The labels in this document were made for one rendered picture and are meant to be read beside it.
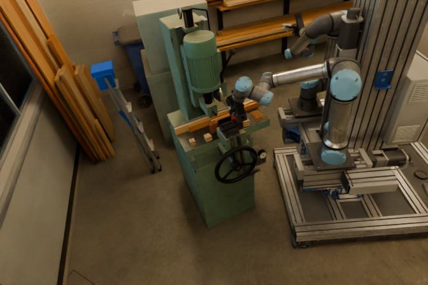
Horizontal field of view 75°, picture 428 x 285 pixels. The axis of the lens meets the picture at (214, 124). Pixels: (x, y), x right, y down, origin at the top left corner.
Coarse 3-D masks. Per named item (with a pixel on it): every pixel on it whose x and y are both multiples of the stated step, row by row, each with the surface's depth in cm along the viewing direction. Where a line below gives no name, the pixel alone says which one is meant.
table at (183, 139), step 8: (248, 112) 192; (264, 120) 184; (208, 128) 184; (248, 128) 181; (256, 128) 184; (176, 136) 182; (184, 136) 180; (192, 136) 179; (200, 136) 178; (216, 136) 177; (184, 144) 174; (200, 144) 173; (208, 144) 174; (216, 144) 177; (248, 144) 175; (184, 152) 174; (192, 152) 172; (200, 152) 174; (224, 152) 170
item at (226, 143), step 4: (220, 132) 170; (240, 132) 168; (244, 132) 168; (220, 136) 171; (224, 136) 167; (240, 136) 168; (244, 136) 169; (220, 140) 174; (224, 140) 166; (228, 140) 165; (236, 140) 168; (244, 140) 171; (224, 144) 169; (228, 144) 167; (236, 144) 170; (228, 148) 169
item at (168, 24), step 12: (192, 12) 176; (168, 24) 164; (180, 24) 162; (168, 36) 166; (168, 48) 179; (180, 60) 172; (180, 72) 177; (180, 84) 183; (180, 96) 196; (180, 108) 215; (192, 108) 197
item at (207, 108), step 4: (200, 100) 180; (200, 104) 184; (204, 104) 176; (208, 104) 175; (212, 104) 175; (216, 104) 174; (204, 108) 177; (208, 108) 173; (212, 108) 174; (216, 108) 175; (204, 112) 180; (208, 112) 174; (212, 112) 176; (216, 112) 177; (208, 116) 177
